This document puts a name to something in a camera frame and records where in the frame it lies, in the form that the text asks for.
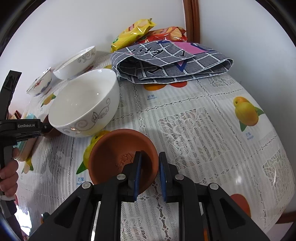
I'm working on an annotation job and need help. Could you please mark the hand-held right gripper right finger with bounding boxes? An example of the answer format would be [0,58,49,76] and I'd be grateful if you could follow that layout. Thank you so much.
[158,151,271,241]

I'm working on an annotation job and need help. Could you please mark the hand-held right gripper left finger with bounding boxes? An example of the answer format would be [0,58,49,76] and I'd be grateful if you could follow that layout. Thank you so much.
[28,151,142,241]

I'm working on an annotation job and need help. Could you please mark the pink square plate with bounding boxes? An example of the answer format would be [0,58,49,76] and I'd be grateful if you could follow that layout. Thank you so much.
[14,138,36,162]

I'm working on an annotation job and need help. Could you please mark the large white bowl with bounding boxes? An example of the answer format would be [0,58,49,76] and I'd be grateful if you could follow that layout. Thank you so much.
[53,46,96,80]

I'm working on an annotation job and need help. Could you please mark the person's left hand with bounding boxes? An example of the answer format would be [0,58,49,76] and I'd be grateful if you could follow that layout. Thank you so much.
[0,148,21,201]

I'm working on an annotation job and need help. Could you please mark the red snack bag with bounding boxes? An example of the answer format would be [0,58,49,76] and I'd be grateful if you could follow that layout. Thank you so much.
[136,26,188,44]

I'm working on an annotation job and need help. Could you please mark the grey checked cloth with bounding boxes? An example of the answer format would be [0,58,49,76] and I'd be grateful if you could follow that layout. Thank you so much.
[110,39,234,84]

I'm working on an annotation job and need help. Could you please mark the brown wooden door frame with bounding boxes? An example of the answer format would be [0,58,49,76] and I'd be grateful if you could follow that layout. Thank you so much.
[181,0,201,43]

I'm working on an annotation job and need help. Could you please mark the yellow snack bag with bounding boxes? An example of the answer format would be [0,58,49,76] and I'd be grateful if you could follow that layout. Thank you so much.
[110,18,156,53]

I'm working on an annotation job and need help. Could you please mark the white bowl grey scroll print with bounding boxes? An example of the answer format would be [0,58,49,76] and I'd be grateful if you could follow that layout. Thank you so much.
[48,69,120,138]

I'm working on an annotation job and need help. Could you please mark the blue patterned white bowl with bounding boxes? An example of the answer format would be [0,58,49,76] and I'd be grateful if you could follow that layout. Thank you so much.
[26,67,52,97]

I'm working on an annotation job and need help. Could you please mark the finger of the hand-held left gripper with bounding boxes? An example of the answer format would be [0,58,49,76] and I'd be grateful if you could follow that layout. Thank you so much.
[0,70,23,121]

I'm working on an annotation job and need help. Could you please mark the small brown bowl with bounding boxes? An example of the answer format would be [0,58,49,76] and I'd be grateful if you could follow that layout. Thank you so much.
[43,115,61,139]
[88,129,159,195]

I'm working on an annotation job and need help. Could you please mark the fruit print tablecloth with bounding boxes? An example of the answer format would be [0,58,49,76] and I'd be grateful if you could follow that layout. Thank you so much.
[16,50,289,241]

